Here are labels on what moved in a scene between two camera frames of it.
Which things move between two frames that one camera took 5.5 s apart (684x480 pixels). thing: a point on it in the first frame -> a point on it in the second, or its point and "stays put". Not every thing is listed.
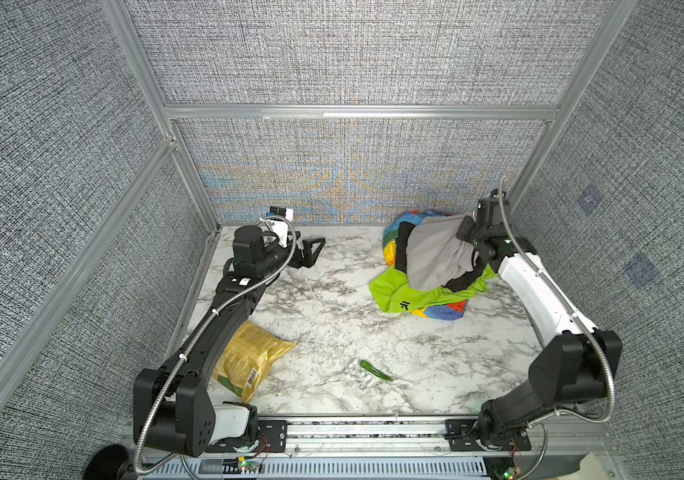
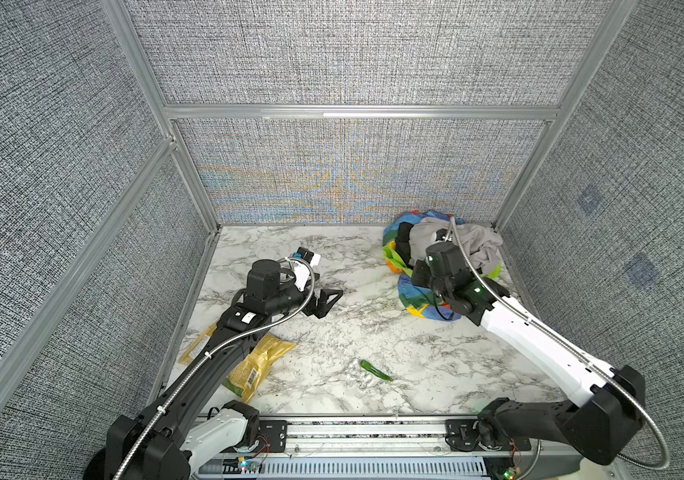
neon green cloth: x=391 y=293 -> x=397 y=263
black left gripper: x=294 y=250 -> x=315 y=300
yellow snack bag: x=243 y=363 stays put
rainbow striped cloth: x=448 y=311 stays put
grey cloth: x=435 y=254 stays put
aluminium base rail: x=401 y=449 stays put
